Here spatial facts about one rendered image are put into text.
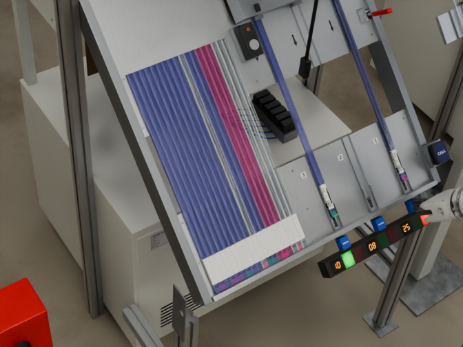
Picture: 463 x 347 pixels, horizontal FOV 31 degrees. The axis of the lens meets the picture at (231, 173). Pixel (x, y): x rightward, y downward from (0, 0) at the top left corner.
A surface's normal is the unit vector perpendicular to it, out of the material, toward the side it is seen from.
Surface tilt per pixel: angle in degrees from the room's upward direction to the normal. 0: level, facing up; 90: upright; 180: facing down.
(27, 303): 0
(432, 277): 0
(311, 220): 42
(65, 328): 0
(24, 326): 90
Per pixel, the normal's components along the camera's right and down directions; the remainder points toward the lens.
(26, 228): 0.07, -0.67
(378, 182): 0.43, -0.07
